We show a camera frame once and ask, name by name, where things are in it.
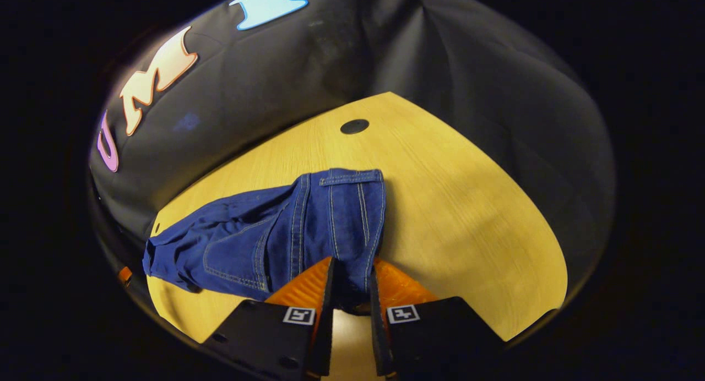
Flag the black backdrop cloth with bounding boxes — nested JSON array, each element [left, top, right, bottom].
[[88, 0, 616, 338]]

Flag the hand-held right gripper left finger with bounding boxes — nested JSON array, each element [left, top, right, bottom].
[[203, 256, 337, 380]]

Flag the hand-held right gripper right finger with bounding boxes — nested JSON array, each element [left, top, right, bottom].
[[369, 258, 506, 378]]

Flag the blue denim jeans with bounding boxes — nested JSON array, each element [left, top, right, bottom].
[[142, 168, 387, 315]]

